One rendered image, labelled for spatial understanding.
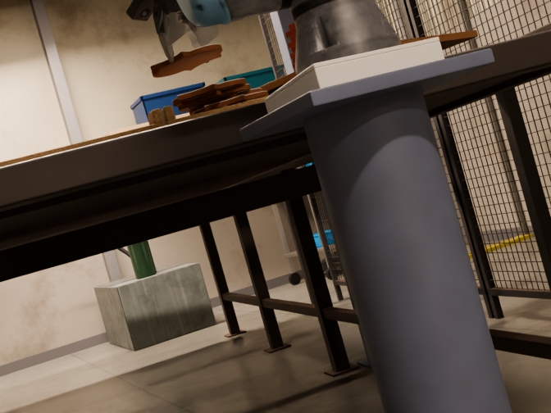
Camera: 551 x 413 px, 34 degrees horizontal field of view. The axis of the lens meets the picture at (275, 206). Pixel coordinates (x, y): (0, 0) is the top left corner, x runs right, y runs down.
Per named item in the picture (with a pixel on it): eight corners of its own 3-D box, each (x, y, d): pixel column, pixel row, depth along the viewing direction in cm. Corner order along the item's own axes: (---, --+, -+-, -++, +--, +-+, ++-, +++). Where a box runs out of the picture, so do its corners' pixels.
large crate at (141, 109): (198, 116, 746) (191, 92, 745) (211, 107, 708) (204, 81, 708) (136, 131, 726) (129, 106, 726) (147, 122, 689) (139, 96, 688)
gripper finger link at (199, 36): (227, 55, 168) (202, 11, 165) (202, 65, 171) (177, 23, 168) (232, 47, 171) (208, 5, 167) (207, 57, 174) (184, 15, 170)
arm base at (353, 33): (421, 42, 118) (399, -30, 118) (316, 67, 114) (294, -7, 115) (381, 70, 133) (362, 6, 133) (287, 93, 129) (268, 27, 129)
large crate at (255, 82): (273, 98, 771) (266, 74, 771) (290, 88, 734) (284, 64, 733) (216, 112, 752) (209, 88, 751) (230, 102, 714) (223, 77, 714)
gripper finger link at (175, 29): (182, 46, 156) (183, 2, 160) (156, 56, 159) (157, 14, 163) (193, 54, 158) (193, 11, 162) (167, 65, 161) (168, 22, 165)
